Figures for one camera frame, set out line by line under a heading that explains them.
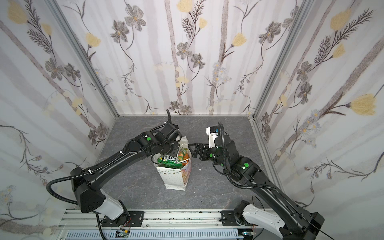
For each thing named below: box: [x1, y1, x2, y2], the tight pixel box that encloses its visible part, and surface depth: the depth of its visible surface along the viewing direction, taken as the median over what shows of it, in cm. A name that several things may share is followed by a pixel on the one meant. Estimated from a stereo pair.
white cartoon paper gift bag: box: [153, 136, 192, 191], surface depth 72 cm
